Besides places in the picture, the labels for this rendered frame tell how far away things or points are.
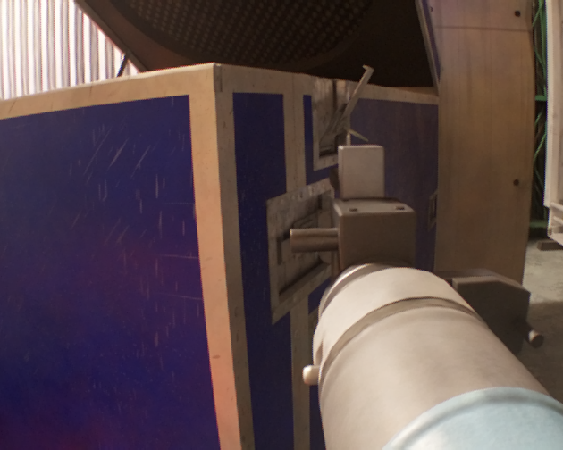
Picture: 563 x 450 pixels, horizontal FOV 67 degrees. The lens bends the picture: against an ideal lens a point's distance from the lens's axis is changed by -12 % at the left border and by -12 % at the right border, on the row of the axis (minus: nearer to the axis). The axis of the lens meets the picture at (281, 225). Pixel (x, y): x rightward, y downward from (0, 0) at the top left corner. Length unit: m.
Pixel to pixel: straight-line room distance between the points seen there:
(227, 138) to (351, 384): 0.25
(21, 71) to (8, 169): 2.59
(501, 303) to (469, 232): 1.50
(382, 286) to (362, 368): 0.06
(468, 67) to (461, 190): 0.44
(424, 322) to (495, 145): 1.59
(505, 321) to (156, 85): 0.32
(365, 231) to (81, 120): 0.31
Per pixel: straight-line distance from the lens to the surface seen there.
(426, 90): 1.49
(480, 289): 0.28
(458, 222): 1.77
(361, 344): 0.20
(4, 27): 3.30
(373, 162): 0.33
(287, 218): 0.52
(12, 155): 0.60
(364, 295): 0.23
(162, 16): 1.64
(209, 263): 0.40
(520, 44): 1.82
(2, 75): 3.34
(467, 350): 0.17
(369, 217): 0.29
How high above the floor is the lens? 0.92
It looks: 14 degrees down
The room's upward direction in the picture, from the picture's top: 2 degrees counter-clockwise
